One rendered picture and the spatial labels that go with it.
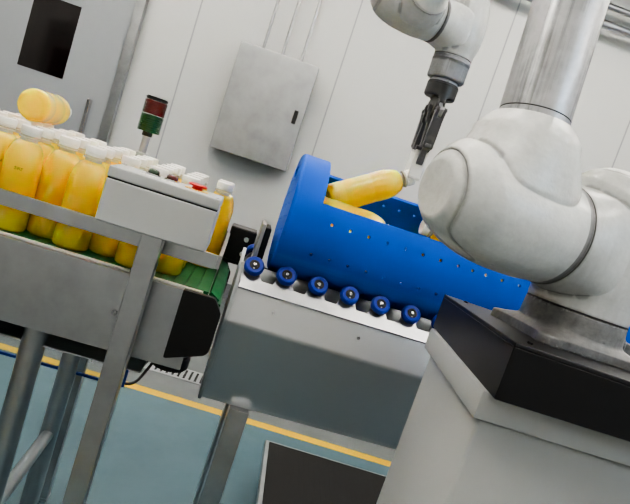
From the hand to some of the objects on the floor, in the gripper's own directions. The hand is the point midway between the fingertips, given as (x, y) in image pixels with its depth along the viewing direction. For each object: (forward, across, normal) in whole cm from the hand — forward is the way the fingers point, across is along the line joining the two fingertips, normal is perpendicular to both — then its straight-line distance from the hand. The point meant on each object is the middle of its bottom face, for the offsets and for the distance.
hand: (415, 165), depth 145 cm
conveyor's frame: (+129, -1, +116) cm, 173 cm away
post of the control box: (+129, -30, +50) cm, 142 cm away
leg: (+129, -8, +22) cm, 131 cm away
